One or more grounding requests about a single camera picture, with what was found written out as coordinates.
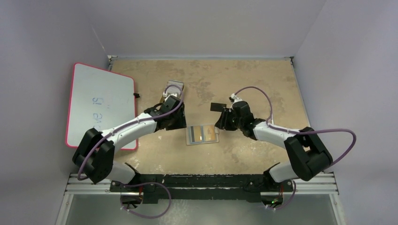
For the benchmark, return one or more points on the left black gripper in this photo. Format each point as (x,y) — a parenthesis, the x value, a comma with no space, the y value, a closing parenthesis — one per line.
(180,123)

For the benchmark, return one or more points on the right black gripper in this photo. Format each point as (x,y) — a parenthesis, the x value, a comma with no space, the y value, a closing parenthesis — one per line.
(224,118)

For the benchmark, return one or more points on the beige leather card holder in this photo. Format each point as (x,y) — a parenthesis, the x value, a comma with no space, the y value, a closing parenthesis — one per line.
(202,134)

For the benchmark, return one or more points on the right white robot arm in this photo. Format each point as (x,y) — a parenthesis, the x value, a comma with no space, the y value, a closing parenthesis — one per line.
(307,154)

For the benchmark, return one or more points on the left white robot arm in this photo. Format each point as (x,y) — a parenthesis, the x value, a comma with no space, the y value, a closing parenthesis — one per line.
(96,151)

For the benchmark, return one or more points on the stack of cards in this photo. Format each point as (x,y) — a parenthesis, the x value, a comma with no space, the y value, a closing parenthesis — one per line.
(174,86)

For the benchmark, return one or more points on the beige plastic tray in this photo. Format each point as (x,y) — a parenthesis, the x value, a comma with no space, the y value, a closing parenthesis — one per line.
(163,97)

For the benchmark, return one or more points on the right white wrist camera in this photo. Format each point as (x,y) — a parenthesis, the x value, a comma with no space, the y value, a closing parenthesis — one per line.
(236,101)

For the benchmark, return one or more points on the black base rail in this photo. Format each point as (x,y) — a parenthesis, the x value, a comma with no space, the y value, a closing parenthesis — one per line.
(197,195)

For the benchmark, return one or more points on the white board with pink frame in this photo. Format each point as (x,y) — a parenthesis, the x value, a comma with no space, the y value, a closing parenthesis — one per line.
(99,99)

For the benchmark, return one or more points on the aluminium frame rail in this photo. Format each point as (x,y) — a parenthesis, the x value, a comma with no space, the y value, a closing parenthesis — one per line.
(314,183)

